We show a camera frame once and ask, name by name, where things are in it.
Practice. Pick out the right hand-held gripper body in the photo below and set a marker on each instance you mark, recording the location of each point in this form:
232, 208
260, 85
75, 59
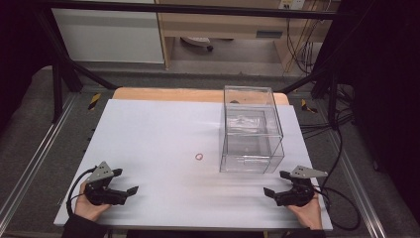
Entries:
297, 196

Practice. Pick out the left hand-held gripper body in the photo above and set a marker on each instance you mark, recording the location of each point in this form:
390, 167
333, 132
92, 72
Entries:
99, 195

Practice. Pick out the person's left hand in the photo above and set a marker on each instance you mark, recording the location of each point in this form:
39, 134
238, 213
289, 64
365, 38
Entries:
87, 210

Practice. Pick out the person's right hand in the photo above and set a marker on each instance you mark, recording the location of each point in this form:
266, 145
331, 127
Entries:
310, 214

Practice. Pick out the clear plastic drawer box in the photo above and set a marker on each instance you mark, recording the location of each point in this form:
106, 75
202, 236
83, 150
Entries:
251, 132

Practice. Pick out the yellow black tape strip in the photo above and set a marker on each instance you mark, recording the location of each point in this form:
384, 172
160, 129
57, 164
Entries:
307, 106
94, 101

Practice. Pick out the pink rubber band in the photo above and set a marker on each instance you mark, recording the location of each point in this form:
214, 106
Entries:
199, 156

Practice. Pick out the white cabinet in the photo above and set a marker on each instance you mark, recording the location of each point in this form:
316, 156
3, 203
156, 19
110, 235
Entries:
109, 36

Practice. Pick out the office chair base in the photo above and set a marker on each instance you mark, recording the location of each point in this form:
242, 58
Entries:
198, 41

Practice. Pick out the wooden desk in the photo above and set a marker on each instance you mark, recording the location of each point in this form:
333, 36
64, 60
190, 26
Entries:
224, 24

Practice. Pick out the white power strip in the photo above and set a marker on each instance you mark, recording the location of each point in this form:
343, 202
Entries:
291, 4

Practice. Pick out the aluminium rail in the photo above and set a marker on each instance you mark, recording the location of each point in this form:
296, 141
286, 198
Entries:
350, 170
33, 165

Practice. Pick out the black metal frame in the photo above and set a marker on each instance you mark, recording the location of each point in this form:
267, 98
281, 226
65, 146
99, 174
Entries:
198, 9

